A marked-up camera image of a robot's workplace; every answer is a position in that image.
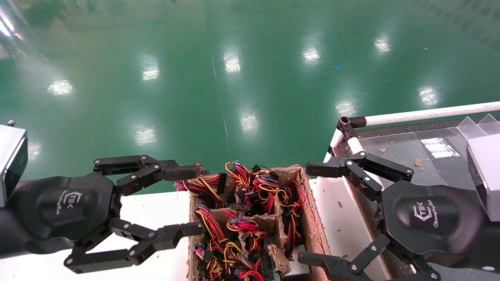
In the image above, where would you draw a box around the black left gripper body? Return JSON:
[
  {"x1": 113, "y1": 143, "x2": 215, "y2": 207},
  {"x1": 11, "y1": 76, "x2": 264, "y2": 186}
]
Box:
[{"x1": 8, "y1": 172, "x2": 121, "y2": 255}]

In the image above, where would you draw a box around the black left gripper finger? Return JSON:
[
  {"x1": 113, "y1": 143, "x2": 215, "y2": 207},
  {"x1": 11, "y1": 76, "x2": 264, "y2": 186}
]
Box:
[
  {"x1": 93, "y1": 155, "x2": 202, "y2": 196},
  {"x1": 64, "y1": 217, "x2": 206, "y2": 274}
]

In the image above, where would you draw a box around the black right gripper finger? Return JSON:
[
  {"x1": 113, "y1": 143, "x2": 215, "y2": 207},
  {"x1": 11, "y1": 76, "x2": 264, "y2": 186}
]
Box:
[
  {"x1": 298, "y1": 233, "x2": 442, "y2": 281},
  {"x1": 306, "y1": 151, "x2": 414, "y2": 202}
]

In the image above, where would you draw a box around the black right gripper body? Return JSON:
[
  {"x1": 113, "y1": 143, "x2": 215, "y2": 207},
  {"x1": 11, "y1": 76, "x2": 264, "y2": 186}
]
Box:
[{"x1": 381, "y1": 180, "x2": 487, "y2": 258}]

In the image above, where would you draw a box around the short white pipe leg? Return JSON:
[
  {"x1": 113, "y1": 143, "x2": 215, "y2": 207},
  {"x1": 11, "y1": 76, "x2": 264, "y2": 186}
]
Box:
[{"x1": 323, "y1": 129, "x2": 345, "y2": 162}]

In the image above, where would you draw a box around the black pipe connector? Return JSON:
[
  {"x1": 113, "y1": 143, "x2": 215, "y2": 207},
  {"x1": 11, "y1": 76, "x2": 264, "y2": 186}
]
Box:
[{"x1": 337, "y1": 116, "x2": 368, "y2": 142}]

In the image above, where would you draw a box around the brown cardboard divider box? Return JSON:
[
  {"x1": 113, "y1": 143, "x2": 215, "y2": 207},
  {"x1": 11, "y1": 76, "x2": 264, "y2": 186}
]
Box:
[{"x1": 187, "y1": 164, "x2": 332, "y2": 281}]

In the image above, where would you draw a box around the black ribbed power unit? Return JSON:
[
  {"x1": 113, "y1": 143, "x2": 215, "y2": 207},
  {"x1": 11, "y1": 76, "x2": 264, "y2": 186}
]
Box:
[{"x1": 261, "y1": 250, "x2": 282, "y2": 281}]

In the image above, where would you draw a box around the clear plastic piece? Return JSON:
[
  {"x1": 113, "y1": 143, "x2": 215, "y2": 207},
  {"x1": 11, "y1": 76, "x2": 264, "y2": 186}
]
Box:
[
  {"x1": 479, "y1": 114, "x2": 500, "y2": 135},
  {"x1": 456, "y1": 116, "x2": 487, "y2": 140}
]

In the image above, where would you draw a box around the red yellow wire bundle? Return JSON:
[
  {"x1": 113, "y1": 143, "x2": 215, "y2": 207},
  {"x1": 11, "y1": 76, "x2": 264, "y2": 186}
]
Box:
[
  {"x1": 224, "y1": 161, "x2": 254, "y2": 203},
  {"x1": 194, "y1": 205, "x2": 228, "y2": 250},
  {"x1": 195, "y1": 241, "x2": 266, "y2": 281},
  {"x1": 226, "y1": 218, "x2": 268, "y2": 250},
  {"x1": 252, "y1": 168, "x2": 282, "y2": 214},
  {"x1": 174, "y1": 163, "x2": 228, "y2": 208}
]

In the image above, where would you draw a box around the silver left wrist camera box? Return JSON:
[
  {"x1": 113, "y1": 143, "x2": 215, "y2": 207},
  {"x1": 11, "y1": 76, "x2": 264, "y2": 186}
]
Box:
[{"x1": 0, "y1": 120, "x2": 29, "y2": 207}]

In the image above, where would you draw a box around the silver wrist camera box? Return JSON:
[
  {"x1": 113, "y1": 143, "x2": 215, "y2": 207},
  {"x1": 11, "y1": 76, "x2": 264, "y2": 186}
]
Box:
[
  {"x1": 0, "y1": 120, "x2": 29, "y2": 207},
  {"x1": 467, "y1": 134, "x2": 500, "y2": 222}
]

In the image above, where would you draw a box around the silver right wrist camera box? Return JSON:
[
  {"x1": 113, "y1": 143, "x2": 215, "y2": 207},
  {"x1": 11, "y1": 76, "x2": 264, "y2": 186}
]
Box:
[{"x1": 467, "y1": 134, "x2": 500, "y2": 222}]

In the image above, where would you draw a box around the long white pipe rail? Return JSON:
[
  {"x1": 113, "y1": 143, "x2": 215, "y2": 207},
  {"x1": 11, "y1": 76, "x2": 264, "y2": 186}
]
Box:
[{"x1": 365, "y1": 101, "x2": 500, "y2": 126}]

